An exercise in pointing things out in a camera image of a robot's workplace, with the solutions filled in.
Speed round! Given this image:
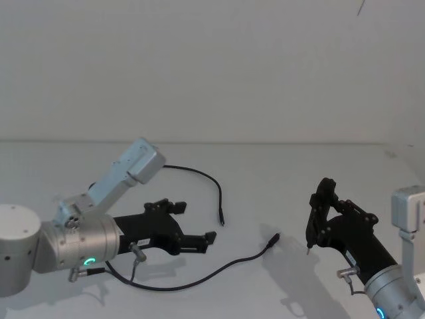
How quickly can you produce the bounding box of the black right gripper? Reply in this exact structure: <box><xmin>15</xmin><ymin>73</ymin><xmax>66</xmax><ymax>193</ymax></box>
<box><xmin>308</xmin><ymin>177</ymin><xmax>399</xmax><ymax>284</ymax></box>

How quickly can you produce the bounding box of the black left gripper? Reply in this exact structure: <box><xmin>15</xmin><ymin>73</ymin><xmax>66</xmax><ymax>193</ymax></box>
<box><xmin>112</xmin><ymin>198</ymin><xmax>218</xmax><ymax>257</ymax></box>

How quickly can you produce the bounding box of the thin black silver-tipped plug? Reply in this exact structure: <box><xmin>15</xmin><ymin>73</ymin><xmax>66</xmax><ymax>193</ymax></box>
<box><xmin>305</xmin><ymin>208</ymin><xmax>314</xmax><ymax>257</ymax></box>

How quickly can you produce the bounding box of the white table cloth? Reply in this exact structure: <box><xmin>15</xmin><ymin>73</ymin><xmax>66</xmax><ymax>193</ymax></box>
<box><xmin>0</xmin><ymin>140</ymin><xmax>425</xmax><ymax>319</ymax></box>

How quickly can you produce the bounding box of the plain pale wall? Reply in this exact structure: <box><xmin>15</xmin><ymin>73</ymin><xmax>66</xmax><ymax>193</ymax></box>
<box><xmin>0</xmin><ymin>0</ymin><xmax>425</xmax><ymax>146</ymax></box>

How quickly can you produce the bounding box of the black cable with plug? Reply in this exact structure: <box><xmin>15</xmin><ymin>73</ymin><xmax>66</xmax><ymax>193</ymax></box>
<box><xmin>104</xmin><ymin>233</ymin><xmax>281</xmax><ymax>292</ymax></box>
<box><xmin>163</xmin><ymin>164</ymin><xmax>226</xmax><ymax>228</ymax></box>

